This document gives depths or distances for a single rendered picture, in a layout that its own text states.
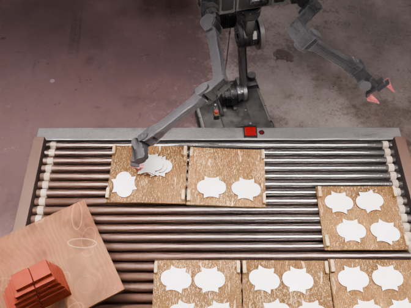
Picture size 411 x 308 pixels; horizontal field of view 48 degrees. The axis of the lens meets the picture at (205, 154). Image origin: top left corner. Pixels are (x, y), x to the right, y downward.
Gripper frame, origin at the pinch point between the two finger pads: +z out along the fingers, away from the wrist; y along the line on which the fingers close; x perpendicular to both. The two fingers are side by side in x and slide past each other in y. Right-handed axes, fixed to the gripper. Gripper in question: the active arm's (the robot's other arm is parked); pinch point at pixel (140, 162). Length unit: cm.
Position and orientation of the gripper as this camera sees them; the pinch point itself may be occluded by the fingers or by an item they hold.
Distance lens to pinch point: 249.4
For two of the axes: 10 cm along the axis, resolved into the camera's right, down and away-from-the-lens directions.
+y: 0.9, -8.4, 5.3
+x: -10.0, -0.9, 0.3
